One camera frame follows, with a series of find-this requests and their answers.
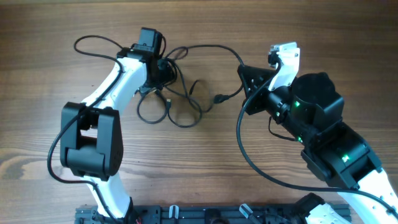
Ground black usb cables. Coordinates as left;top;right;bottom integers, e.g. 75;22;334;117
136;58;215;129

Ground long black usb cable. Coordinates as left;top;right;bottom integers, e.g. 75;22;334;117
164;44;245;105

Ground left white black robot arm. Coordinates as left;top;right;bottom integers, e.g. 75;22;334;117
55;27;173;223

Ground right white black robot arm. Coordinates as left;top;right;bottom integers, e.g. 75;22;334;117
236;65;397;223

